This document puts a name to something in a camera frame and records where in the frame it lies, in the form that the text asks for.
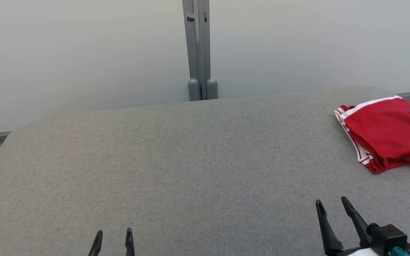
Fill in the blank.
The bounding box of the red white basketball jersey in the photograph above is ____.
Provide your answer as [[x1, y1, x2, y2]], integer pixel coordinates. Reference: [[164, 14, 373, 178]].
[[334, 105, 410, 175]]

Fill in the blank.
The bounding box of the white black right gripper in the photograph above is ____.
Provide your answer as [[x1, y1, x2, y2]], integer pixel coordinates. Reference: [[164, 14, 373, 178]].
[[315, 196, 380, 256]]

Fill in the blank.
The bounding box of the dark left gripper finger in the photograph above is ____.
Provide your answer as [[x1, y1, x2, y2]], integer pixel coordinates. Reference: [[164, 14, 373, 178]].
[[125, 228, 135, 256], [88, 230, 104, 256]]

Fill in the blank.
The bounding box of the grey metal partition post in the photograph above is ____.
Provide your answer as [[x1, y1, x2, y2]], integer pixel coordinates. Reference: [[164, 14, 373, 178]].
[[198, 0, 219, 100], [182, 0, 201, 102]]

